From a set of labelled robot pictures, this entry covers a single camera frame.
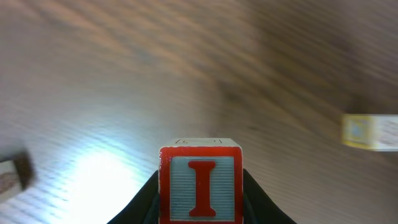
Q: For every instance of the white yellow-sided K block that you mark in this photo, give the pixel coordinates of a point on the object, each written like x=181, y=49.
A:
x=373, y=132

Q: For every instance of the white block red bottom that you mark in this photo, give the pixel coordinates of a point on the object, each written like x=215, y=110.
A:
x=16, y=176

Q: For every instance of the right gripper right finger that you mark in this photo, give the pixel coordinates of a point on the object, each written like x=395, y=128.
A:
x=258, y=207

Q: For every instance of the red letter I block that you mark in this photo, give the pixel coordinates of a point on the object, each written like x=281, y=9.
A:
x=201, y=181

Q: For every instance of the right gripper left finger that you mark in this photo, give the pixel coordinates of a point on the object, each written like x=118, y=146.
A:
x=143, y=207

